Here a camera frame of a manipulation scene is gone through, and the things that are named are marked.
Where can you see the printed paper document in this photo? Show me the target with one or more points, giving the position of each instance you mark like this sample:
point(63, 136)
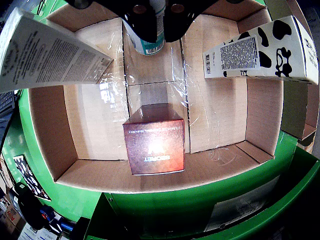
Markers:
point(32, 233)

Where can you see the shallow cardboard tray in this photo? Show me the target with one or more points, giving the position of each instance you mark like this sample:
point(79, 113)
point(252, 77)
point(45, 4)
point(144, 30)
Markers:
point(217, 120)

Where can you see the blue red small tool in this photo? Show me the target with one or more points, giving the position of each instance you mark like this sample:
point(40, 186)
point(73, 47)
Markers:
point(47, 213)

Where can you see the cardboard box red print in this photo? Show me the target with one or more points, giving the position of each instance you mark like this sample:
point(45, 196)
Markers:
point(11, 217)

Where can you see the white bottle teal label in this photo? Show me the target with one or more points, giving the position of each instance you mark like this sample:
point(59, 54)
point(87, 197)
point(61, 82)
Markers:
point(150, 48)

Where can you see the black round device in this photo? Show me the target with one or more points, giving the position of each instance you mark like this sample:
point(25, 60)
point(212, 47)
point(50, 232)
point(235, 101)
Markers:
point(30, 210)

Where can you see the red orange product box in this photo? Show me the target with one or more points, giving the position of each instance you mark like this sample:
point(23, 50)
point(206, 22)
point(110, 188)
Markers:
point(155, 150)

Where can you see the green metal shelf unit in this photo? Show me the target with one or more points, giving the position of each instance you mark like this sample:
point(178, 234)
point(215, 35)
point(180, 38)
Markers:
point(162, 207)

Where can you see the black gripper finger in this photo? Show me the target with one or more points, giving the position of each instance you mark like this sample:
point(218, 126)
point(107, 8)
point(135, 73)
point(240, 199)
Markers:
point(130, 17)
point(180, 22)

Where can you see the cow print carton box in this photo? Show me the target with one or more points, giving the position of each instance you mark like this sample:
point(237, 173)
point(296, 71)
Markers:
point(280, 50)

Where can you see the penguin pattern card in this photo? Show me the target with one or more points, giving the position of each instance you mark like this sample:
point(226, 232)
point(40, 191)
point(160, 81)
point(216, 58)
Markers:
point(30, 177)

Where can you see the beige paper sheet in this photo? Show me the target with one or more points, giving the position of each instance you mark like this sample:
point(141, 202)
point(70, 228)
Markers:
point(240, 207)

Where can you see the tall white product box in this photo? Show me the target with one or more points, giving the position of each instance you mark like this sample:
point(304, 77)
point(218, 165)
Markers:
point(37, 57)

